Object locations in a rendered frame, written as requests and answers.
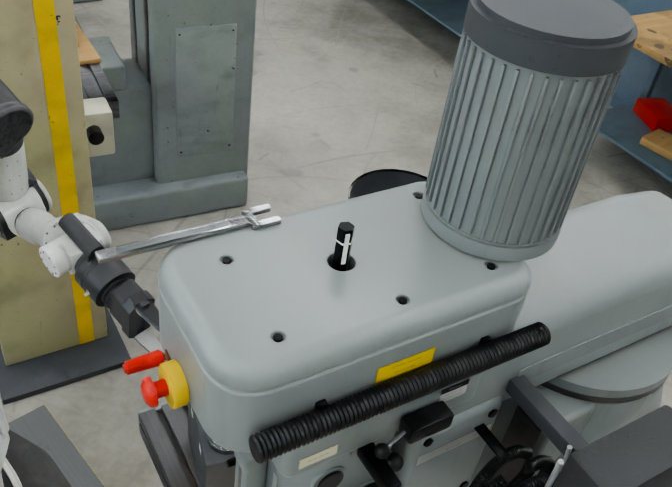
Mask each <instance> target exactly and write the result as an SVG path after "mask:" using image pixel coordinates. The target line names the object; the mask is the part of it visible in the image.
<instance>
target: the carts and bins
mask: <svg viewBox="0 0 672 487"><path fill-rule="evenodd" d="M423 181H424V182H427V177H426V176H423V175H420V174H418V173H414V172H410V171H406V170H399V169H380V170H374V171H370V172H367V173H364V174H363V175H361V176H359V177H357V178H356V179H355V180H354V181H353V182H352V184H351V186H352V185H353V184H354V183H355V182H356V183H355V184H354V185H353V186H352V188H351V186H350V188H351V191H350V188H349V191H350V198H349V193H348V199H351V198H355V197H359V196H363V195H367V194H371V193H375V192H379V191H383V190H387V189H391V188H395V187H399V186H403V185H407V184H411V183H415V182H423Z"/></svg>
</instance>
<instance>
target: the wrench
mask: <svg viewBox="0 0 672 487"><path fill-rule="evenodd" d="M270 211H271V206H270V205H269V204H264V205H260V206H256V207H252V208H249V209H246V210H242V212H241V214H242V215H241V216H237V217H233V218H229V219H225V220H221V221H216V222H212V223H208V224H204V225H200V226H196V227H192V228H188V229H184V230H179V231H175V232H171V233H167V234H163V235H159V236H155V237H151V238H147V239H143V240H138V241H134V242H130V243H126V244H122V245H118V246H114V247H110V248H106V249H102V250H97V251H95V256H96V258H97V260H98V262H99V264H102V263H106V262H110V261H114V260H118V259H122V258H126V257H130V256H134V255H138V254H142V253H146V252H150V251H153V250H157V249H161V248H165V247H169V246H173V245H177V244H181V243H185V242H189V241H193V240H197V239H201V238H205V237H209V236H213V235H217V234H221V233H225V232H229V231H233V230H237V229H241V228H245V227H249V226H251V228H252V229H253V230H256V229H260V228H261V229H263V228H267V227H271V226H275V225H278V224H281V219H280V218H279V216H274V217H270V218H266V219H262V220H257V219H256V218H255V215H259V214H264V213H268V212H270Z"/></svg>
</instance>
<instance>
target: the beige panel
mask: <svg viewBox="0 0 672 487"><path fill-rule="evenodd" d="M0 79H1V80H2V81H3V82H4V83H5V85H6V86H7V87H8V88H9V89H10V90H11V91H12V92H13V93H14V94H15V96H16V97H17V98H18V99H19V100H20V101H21V102H22V103H23V104H25V105H27V106H28V107H29V108H30V110H31V111H32V112H33V115H34V122H33V125H32V127H31V129H30V131H29V132H28V134H27V135H26V136H25V137H24V138H23V139H24V146H25V154H26V162H27V167H28V169H29V170H30V171H31V172H32V174H33V175H34V176H35V178H36V179H37V180H39V181H40V182H41V183H42V184H43V185H44V187H45V188H46V190H47V191H48V193H49V195H50V197H51V200H52V209H51V210H50V211H48V213H50V214H51V215H52V216H53V217H55V218H58V217H61V216H64V215H66V214H68V213H73V214H74V213H79V214H81V215H82V214H83V215H86V216H88V217H91V218H93V219H95V220H96V217H95V208H94V198H93V188H92V179H91V169H90V159H89V150H88V140H87V130H86V121H85V111H84V102H83V92H82V82H81V73H80V63H79V53H78V44H77V34H76V24H75V15H74V5H73V0H0ZM40 247H41V246H39V245H35V244H32V243H30V242H28V241H26V240H24V239H22V238H21V237H19V236H16V237H14V238H12V239H10V240H8V241H6V240H4V239H3V238H1V237H0V395H1V398H2V402H3V404H4V405H6V404H9V403H12V402H15V401H18V400H21V399H24V398H28V397H31V396H34V395H37V394H40V393H43V392H46V391H49V390H53V389H56V388H59V387H62V386H65V385H68V384H71V383H74V382H78V381H81V380H84V379H87V378H90V377H93V376H96V375H99V374H103V373H106V372H109V371H112V370H115V369H118V368H121V367H123V366H122V365H123V364H124V361H127V360H130V359H131V357H130V355H129V353H128V350H127V348H126V346H125V344H124V342H123V340H122V338H121V336H120V333H119V331H118V329H117V327H116V325H115V323H114V321H113V318H112V316H111V314H110V312H109V310H108V308H107V307H106V306H104V307H99V306H97V305H96V304H95V303H94V302H93V300H92V299H91V298H90V297H89V296H84V293H85V291H84V290H83V289H82V288H81V287H80V285H79V284H78V283H77V282H76V281H75V278H74V277H75V274H72V275H71V274H70V273H69V272H67V273H65V274H64V275H62V276H60V277H55V276H54V275H52V274H51V273H50V271H49V270H48V269H47V268H46V266H45V264H44V263H43V261H42V259H41V257H40V254H39V248H40Z"/></svg>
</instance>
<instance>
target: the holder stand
mask: <svg viewBox="0 0 672 487"><path fill-rule="evenodd" d="M188 436H189V440H190V445H191V450H192V455H193V459H194V464H195V469H196V473H197V478H198V483H199V487H234V485H235V468H236V466H233V467H231V468H228V467H227V465H226V460H227V459H229V458H232V457H234V451H231V450H229V449H226V448H224V447H222V446H220V445H219V444H217V443H216V442H214V441H213V440H212V439H211V438H210V437H209V436H208V435H207V433H206V432H205V430H204V429H203V427H202V425H201V423H200V422H199V420H198V418H197V416H196V414H195V412H194V410H193V408H192V406H191V404H190V402H188Z"/></svg>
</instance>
